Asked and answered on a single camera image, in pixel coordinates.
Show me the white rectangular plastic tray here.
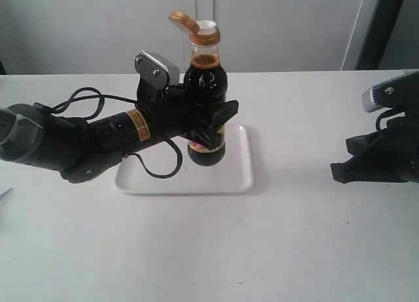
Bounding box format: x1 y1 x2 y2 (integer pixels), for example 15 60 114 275
114 124 254 196

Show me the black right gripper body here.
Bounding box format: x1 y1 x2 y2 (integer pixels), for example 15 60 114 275
375 108 418 183

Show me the black camera cable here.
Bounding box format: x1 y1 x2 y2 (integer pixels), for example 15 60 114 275
48 87 183 178

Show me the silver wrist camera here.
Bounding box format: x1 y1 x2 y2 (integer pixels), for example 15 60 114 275
361 70 418 113
134 50 180 94

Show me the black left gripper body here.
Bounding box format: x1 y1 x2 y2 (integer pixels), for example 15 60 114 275
136 82 200 144

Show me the dark soy sauce bottle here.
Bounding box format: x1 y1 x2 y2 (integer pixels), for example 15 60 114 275
168 9 228 167

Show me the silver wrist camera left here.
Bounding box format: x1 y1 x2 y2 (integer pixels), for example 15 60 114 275
134 50 180 94

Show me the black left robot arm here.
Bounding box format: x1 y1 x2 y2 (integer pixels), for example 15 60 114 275
1 81 239 183

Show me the black vertical post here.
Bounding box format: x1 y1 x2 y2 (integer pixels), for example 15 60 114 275
354 0 404 70

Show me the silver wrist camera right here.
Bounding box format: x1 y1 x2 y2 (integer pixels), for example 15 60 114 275
361 70 418 113

